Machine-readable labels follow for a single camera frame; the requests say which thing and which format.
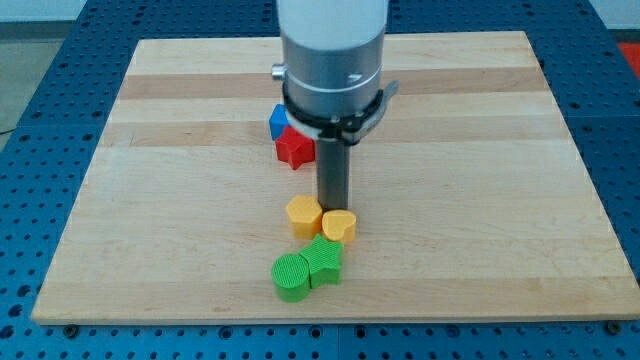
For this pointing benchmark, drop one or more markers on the yellow hexagon block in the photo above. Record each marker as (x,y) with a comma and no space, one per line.
(305,216)

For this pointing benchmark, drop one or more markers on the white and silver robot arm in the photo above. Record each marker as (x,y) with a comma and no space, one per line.
(332,53)

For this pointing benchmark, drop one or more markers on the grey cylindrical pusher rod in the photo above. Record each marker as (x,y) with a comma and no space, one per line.
(332,172)

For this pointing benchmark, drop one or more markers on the red star block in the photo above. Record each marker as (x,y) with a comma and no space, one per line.
(294,148)

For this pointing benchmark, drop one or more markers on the yellow heart block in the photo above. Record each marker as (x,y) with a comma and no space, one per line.
(339,225)

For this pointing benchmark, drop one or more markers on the blue block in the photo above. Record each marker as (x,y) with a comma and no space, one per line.
(278,121)

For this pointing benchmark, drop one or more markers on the green star block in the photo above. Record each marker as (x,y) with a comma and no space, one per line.
(324,258)

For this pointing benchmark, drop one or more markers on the green cylinder block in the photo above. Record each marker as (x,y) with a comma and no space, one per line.
(291,277)

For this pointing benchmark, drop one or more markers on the wooden board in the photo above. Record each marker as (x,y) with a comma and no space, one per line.
(468,203)

